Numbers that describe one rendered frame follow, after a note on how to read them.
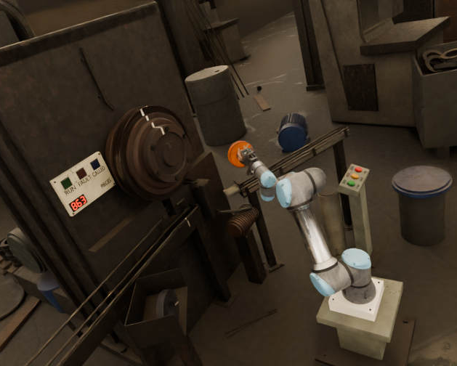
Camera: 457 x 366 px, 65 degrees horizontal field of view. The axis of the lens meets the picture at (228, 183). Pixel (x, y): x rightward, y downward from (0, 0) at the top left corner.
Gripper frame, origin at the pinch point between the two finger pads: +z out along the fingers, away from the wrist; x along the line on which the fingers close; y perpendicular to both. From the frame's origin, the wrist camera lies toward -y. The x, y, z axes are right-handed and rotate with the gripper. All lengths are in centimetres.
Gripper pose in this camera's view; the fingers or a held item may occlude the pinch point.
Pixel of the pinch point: (240, 151)
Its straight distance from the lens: 210.4
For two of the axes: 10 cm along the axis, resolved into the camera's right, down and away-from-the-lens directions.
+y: -1.7, -7.3, -6.7
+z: -4.2, -5.6, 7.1
